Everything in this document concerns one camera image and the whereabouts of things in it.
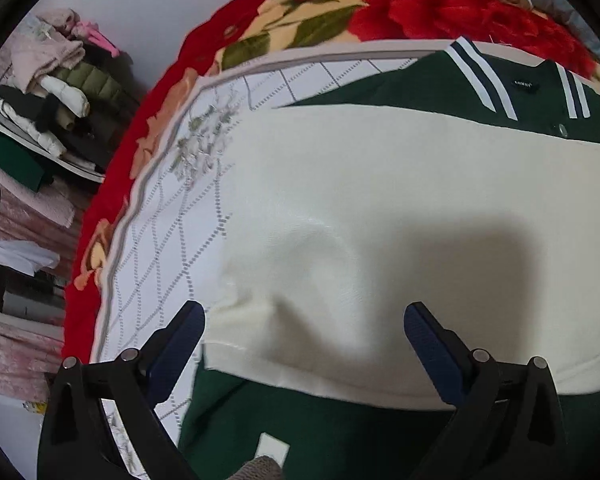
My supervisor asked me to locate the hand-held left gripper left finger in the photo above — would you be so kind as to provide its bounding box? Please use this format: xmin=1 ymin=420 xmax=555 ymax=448
xmin=37 ymin=300 xmax=206 ymax=480

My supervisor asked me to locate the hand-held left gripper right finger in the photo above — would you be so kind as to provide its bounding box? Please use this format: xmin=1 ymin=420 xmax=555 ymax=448
xmin=402 ymin=301 xmax=568 ymax=480

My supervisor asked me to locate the green and white varsity jacket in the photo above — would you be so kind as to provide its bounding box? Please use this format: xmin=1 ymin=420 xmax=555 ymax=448
xmin=179 ymin=37 xmax=600 ymax=480

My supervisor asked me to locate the white grid-patterned bed mat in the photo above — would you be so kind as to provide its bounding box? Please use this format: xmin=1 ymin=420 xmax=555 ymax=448
xmin=90 ymin=40 xmax=453 ymax=480

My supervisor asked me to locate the white cloth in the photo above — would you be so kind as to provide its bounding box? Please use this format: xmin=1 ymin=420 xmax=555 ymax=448
xmin=0 ymin=239 xmax=62 ymax=277

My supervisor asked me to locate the pink fluffy cloth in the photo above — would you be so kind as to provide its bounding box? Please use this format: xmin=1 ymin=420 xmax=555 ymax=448
xmin=0 ymin=152 xmax=77 ymax=228

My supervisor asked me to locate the dark green cloth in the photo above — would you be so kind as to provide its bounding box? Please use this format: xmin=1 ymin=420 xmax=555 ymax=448
xmin=0 ymin=126 xmax=53 ymax=192

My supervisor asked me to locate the white puffer jacket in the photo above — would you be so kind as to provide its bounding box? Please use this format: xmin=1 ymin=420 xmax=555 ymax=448
xmin=35 ymin=75 xmax=92 ymax=117

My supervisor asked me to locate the olive puffer jacket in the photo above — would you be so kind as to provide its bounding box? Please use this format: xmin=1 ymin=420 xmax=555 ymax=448
xmin=52 ymin=61 xmax=127 ymax=111

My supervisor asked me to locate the pale pink sweater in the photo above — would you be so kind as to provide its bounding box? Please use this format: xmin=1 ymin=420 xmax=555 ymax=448
xmin=10 ymin=10 xmax=87 ymax=93

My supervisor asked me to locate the red floral blanket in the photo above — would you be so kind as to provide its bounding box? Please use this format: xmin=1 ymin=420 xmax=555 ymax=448
xmin=62 ymin=0 xmax=600 ymax=361

